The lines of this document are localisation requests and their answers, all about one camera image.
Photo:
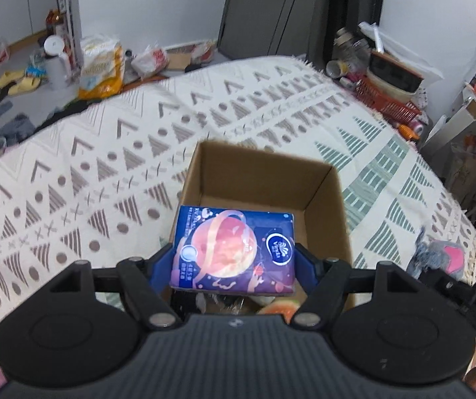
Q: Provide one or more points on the red plastic basket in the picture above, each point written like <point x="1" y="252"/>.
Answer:
<point x="387" y="102"/>

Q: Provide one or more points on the brown bottle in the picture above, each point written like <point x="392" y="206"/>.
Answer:
<point x="55" y="23"/>

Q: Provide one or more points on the yellow and white bag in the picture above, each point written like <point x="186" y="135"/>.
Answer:
<point x="101" y="68"/>

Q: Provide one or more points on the cardboard box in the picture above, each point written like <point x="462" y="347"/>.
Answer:
<point x="263" y="174"/>

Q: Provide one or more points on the clear plastic bag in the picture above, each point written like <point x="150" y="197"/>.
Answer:
<point x="404" y="43"/>

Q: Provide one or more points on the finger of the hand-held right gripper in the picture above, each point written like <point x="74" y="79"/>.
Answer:
<point x="443" y="282"/>

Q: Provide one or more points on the cream bowl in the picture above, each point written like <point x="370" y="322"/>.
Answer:
<point x="383" y="89"/>

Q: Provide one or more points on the paper cup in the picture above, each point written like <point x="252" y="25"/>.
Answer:
<point x="337" y="67"/>

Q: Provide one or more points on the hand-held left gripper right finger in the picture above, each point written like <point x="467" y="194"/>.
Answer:
<point x="304" y="259"/>

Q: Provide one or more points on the grey and pink plush toy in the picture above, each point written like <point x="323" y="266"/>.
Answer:
<point x="443" y="255"/>

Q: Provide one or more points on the white and pink plastic bag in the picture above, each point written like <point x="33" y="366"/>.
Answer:
<point x="150" y="60"/>

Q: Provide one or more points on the flat cardboard sheet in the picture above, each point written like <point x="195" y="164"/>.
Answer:
<point x="188" y="56"/>

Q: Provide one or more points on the blue tissue pack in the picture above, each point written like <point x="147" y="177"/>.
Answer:
<point x="234" y="253"/>

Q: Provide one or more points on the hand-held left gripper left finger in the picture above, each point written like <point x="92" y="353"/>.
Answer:
<point x="164" y="264"/>

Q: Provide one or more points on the grey door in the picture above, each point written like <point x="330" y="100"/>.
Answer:
<point x="271" y="8"/>

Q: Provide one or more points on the glass jar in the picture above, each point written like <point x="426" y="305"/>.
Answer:
<point x="350" y="43"/>

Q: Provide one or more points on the hamburger plush toy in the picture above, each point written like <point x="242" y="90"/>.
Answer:
<point x="277" y="309"/>

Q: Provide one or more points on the white desk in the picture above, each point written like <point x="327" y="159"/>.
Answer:
<point x="462" y="133"/>

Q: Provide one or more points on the white kettle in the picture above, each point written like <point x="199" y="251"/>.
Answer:
<point x="57" y="64"/>

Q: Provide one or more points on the patterned white bed blanket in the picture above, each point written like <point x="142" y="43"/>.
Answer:
<point x="138" y="153"/>

